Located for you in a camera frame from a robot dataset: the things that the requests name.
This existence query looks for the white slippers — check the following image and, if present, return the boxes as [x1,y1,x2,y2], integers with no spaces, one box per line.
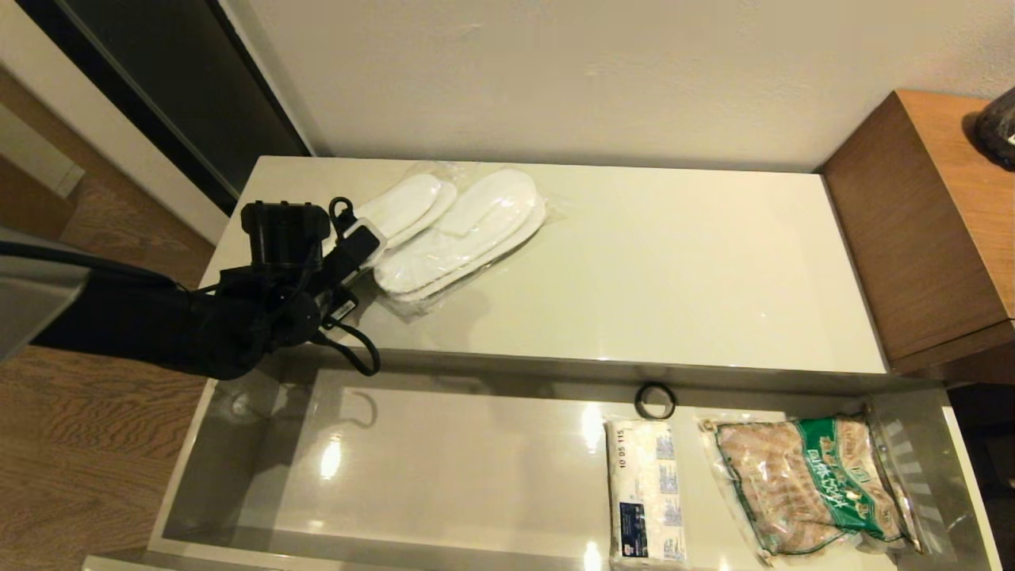
[347,163,462,248]
[373,163,569,320]

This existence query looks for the floral tissue pack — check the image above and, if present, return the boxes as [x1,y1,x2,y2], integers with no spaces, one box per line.
[606,418,690,569]

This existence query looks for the glossy white drawer cabinet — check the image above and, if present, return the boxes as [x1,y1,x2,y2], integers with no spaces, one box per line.
[198,155,889,391]

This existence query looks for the dark sliding door panel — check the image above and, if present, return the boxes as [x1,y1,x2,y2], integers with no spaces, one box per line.
[16,0,315,220]

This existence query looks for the brown wooden furniture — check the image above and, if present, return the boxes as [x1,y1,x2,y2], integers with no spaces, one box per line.
[0,103,86,243]

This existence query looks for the black tape roll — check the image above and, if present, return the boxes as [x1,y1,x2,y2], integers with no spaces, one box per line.
[634,382,677,422]

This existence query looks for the green snack bag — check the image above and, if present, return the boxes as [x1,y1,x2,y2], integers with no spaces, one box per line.
[698,411,925,558]

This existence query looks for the brown wooden side cabinet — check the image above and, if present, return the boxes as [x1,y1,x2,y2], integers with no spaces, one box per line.
[821,89,1015,378]

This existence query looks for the dark round object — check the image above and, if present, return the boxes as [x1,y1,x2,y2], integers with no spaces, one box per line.
[974,87,1015,172]

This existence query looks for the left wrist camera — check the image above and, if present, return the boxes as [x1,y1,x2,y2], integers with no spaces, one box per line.
[339,218,388,268]

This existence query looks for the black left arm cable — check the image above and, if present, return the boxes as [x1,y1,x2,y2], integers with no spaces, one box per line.
[0,197,383,378]

